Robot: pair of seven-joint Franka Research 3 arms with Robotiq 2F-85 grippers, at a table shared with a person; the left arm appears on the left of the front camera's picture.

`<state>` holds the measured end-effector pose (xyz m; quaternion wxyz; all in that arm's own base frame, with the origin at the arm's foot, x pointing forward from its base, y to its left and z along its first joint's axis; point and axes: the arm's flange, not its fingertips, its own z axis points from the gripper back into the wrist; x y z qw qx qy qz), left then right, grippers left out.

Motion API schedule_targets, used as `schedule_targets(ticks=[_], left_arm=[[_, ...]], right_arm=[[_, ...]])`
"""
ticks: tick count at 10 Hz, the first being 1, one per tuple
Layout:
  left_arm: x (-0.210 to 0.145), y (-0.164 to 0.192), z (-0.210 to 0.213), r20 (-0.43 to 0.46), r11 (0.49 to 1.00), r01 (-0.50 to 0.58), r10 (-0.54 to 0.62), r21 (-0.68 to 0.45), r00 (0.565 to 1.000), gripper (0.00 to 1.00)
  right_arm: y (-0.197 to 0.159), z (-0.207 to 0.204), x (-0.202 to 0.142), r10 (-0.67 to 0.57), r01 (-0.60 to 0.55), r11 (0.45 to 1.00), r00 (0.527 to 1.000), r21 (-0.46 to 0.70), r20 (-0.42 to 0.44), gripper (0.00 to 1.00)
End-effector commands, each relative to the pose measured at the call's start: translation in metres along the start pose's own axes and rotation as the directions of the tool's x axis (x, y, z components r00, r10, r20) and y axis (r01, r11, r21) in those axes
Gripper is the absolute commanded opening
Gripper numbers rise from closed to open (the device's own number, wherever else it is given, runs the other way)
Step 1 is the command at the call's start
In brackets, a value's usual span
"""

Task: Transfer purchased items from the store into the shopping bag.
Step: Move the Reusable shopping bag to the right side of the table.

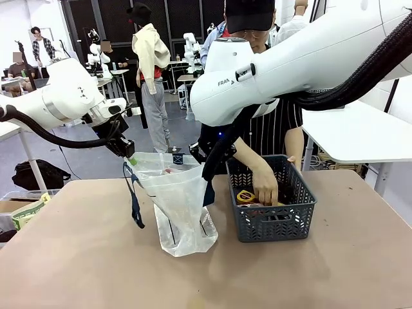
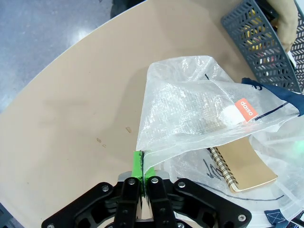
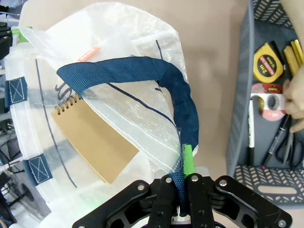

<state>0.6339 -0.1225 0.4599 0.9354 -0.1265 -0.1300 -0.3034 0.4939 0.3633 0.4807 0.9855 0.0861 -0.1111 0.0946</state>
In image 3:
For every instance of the slim yellow utility knife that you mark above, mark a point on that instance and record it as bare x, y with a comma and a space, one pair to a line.
298, 51

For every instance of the pink tape roll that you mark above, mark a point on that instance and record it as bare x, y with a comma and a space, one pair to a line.
273, 116

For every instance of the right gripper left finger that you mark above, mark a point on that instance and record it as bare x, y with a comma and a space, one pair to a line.
164, 202

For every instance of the kraft spiral notebook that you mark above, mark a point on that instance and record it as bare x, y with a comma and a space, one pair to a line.
95, 137

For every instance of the black scissors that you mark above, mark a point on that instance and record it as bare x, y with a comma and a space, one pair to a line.
288, 149

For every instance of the white marker black cap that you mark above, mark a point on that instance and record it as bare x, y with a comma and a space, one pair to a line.
251, 123

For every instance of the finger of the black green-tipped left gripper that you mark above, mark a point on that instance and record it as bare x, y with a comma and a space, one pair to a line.
17, 35

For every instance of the person's right hand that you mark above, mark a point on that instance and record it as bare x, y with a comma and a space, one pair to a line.
295, 99

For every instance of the black pen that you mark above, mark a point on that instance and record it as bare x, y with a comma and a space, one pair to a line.
275, 142

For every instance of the yellow tape measure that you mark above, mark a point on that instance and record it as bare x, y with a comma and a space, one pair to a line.
268, 64

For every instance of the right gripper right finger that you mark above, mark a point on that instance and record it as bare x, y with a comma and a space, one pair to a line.
199, 202

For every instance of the wide yellow utility knife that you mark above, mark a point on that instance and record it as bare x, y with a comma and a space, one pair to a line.
291, 61

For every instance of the red adhesive tape pack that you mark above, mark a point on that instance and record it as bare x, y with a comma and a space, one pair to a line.
267, 88

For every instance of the dark grey plastic basket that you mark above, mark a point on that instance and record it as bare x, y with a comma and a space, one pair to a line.
237, 133

